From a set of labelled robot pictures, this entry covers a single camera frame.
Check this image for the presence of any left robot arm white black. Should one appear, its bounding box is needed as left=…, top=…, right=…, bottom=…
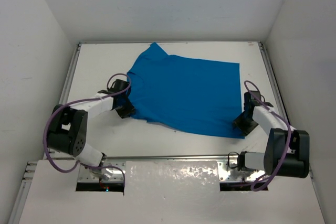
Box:
left=43, top=78, right=135, bottom=173

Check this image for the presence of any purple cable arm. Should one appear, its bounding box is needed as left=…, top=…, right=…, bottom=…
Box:
left=43, top=73, right=132, bottom=186
left=244, top=80, right=292, bottom=192

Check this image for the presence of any blue t shirt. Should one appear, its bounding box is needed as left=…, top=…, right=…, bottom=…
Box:
left=127, top=43, right=243, bottom=138

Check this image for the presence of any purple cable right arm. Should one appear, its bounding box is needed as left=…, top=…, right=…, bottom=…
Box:
left=244, top=80, right=292, bottom=192

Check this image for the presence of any white front cover panel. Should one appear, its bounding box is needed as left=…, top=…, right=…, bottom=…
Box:
left=20, top=161, right=323, bottom=223

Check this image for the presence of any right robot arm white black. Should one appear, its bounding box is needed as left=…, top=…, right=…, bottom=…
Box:
left=233, top=91, right=310, bottom=178

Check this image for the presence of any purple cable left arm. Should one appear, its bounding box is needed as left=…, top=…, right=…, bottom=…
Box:
left=43, top=73, right=132, bottom=186

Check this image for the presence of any silver metal base rail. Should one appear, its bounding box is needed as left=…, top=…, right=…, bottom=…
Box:
left=77, top=152, right=264, bottom=185

